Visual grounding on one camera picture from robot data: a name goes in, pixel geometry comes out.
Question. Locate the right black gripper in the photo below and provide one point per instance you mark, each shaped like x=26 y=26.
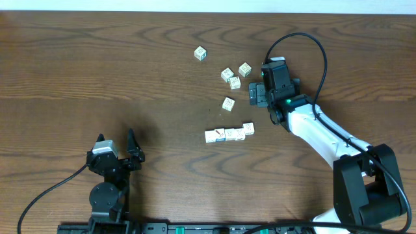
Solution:
x=257 y=94

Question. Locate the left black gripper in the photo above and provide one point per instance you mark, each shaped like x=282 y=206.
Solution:
x=121 y=163

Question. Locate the wooden block with red mark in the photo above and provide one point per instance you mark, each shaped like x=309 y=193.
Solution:
x=220 y=134

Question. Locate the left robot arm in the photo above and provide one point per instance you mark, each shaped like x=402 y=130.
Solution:
x=110 y=199

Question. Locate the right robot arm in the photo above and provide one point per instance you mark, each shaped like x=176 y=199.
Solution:
x=367 y=186

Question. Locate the wooden block green edge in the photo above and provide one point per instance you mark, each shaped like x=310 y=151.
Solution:
x=245 y=69

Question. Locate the wooden block with teal side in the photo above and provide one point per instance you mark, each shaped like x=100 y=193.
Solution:
x=200 y=53

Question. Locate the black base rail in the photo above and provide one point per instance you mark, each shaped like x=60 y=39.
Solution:
x=164 y=228

